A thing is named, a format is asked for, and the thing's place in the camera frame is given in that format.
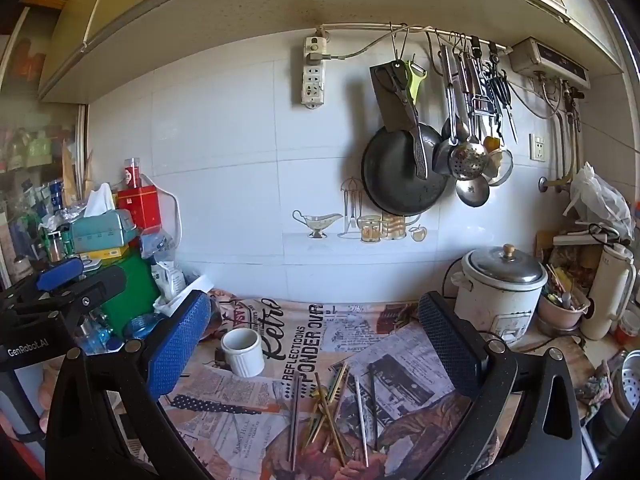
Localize brown paper bag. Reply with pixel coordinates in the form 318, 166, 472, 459
60, 145, 96, 206

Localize black kitchen shears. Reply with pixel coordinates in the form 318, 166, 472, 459
487, 72, 518, 143

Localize metal water pipes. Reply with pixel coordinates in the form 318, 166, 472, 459
535, 72, 585, 186

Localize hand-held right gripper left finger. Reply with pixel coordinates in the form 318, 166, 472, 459
44, 289, 213, 480

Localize white electric kettle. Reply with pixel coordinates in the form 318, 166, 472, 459
580, 242, 637, 341

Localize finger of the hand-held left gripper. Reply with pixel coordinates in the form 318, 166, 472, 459
15, 265, 127, 335
0, 257, 85, 311

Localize newspaper print table cloth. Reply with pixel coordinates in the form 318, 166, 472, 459
165, 287, 501, 480

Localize pink bowl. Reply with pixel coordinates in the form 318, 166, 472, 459
537, 292, 591, 337

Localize wire mesh strainer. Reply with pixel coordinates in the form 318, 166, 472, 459
485, 147, 515, 187

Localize white bowl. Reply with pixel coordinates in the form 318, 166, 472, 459
152, 275, 216, 318

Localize grey rag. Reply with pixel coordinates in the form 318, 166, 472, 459
575, 360, 613, 421

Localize person's left hand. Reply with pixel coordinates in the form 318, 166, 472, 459
36, 360, 65, 435

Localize white ceramic cup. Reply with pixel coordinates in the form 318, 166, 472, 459
221, 329, 265, 378

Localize brass wall faucet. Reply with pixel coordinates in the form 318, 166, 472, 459
539, 175, 573, 195

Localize steel steamer pot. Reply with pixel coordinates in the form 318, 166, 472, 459
607, 350, 640, 421

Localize yellow box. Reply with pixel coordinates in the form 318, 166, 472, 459
80, 245, 132, 262

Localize white looped cable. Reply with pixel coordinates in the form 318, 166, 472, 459
140, 174, 182, 241

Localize beige overhead cabinet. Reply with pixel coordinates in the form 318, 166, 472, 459
37, 0, 621, 106

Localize silver chopstick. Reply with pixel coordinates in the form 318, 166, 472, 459
354, 377, 370, 467

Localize round steel ladle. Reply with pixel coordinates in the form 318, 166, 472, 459
456, 175, 490, 208

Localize white packet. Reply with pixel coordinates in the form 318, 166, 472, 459
152, 260, 186, 301

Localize black frying pan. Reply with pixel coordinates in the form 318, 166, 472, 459
361, 122, 451, 217

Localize clear plastic bag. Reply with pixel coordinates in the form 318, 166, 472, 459
564, 162, 633, 241

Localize white power cable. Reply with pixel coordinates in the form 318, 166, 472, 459
306, 27, 403, 63

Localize black handled scissors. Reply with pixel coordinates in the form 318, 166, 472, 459
376, 62, 417, 121

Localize grey steel chopstick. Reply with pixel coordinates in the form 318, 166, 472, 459
289, 372, 302, 472

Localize green peeler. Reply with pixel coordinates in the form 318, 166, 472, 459
406, 60, 429, 107

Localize white power strip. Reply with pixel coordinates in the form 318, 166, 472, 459
301, 35, 328, 108

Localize teal tissue box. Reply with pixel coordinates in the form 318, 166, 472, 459
70, 182, 138, 253

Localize metal hanging rail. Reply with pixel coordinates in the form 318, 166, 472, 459
315, 22, 515, 55

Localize storage shelf with bottles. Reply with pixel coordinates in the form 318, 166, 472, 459
0, 105, 88, 281

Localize beige water heater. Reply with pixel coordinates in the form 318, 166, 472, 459
510, 37, 591, 86

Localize wooden cutting board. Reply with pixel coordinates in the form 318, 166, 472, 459
562, 337, 603, 396

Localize green tin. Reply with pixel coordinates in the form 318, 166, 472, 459
95, 252, 161, 336

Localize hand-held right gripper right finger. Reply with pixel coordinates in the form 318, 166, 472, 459
416, 290, 585, 480

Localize black chopstick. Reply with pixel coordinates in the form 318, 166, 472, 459
369, 364, 380, 452

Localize red tin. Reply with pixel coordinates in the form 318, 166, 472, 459
117, 186, 162, 233

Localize dark hanging cleaver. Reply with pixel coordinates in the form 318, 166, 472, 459
370, 62, 430, 181

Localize white rice cooker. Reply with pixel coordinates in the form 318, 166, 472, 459
452, 244, 548, 346

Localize blue printed plastic bag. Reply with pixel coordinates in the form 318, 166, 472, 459
140, 230, 176, 261

